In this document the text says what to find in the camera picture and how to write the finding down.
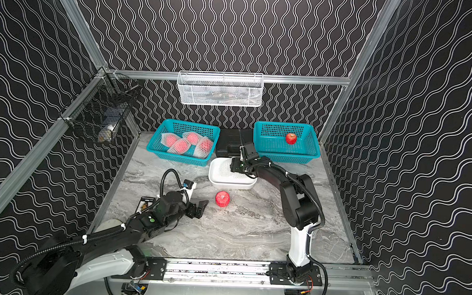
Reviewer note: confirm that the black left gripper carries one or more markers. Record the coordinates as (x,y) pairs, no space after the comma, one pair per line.
(191,207)

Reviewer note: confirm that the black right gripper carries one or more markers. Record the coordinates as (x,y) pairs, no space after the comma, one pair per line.
(234,165)

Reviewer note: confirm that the red apple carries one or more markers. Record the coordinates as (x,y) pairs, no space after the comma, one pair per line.
(291,138)
(222,199)

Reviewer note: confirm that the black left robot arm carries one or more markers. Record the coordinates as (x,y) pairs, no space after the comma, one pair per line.
(64,263)

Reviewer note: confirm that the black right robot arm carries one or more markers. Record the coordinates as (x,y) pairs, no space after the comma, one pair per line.
(301,207)

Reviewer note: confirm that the white plastic tub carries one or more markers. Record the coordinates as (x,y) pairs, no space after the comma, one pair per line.
(245,183)

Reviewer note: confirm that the black plastic tool case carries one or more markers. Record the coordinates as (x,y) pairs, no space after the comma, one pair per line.
(230,141)

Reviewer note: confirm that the teal basket right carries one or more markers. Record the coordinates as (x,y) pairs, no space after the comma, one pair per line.
(269,141)

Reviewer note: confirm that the teal basket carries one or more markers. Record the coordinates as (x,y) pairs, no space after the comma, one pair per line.
(179,127)
(269,141)

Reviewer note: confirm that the teal basket left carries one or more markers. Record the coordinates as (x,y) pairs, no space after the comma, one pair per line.
(179,127)

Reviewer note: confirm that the netted apple far left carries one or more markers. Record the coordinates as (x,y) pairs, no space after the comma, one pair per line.
(169,139)

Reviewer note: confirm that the white tape roll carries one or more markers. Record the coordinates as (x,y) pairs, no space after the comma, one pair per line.
(108,224)

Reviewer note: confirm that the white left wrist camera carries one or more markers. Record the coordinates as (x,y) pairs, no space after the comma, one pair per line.
(188,187)

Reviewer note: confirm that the clear wall basket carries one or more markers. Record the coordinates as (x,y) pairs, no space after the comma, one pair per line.
(207,88)

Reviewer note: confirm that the metal base rail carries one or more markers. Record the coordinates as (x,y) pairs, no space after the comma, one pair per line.
(331,279)

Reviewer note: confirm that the black wire wall basket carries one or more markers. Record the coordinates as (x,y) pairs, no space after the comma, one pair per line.
(105,108)

